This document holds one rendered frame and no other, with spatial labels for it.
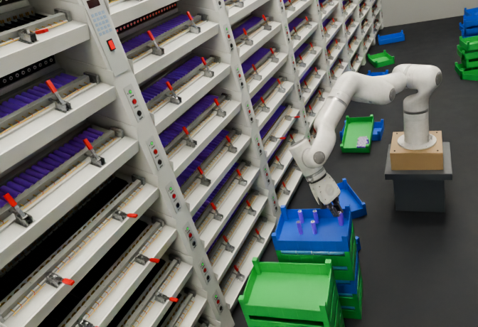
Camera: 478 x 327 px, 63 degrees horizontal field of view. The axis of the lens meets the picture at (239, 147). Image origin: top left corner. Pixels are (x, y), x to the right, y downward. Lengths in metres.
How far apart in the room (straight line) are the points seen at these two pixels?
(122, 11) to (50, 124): 0.45
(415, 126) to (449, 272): 0.71
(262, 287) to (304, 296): 0.17
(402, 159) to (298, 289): 1.00
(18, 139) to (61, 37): 0.30
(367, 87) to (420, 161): 0.65
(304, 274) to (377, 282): 0.57
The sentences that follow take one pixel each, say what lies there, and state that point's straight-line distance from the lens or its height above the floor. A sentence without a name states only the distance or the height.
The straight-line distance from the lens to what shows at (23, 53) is 1.11.
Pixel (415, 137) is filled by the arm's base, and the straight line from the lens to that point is 2.21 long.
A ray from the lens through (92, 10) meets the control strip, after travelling 1.26.
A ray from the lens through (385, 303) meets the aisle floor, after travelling 1.96.
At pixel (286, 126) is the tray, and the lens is 2.43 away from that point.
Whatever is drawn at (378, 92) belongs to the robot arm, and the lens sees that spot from 1.71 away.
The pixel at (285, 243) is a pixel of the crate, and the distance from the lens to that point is 1.64.
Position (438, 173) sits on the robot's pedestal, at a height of 0.28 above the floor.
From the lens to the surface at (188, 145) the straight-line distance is 1.59.
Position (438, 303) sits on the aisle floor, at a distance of 1.97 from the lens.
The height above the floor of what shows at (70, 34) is 1.44.
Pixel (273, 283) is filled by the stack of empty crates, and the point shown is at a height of 0.40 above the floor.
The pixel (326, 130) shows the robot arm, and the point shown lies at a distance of 1.50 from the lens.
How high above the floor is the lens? 1.53
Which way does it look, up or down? 27 degrees down
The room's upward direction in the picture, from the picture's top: 17 degrees counter-clockwise
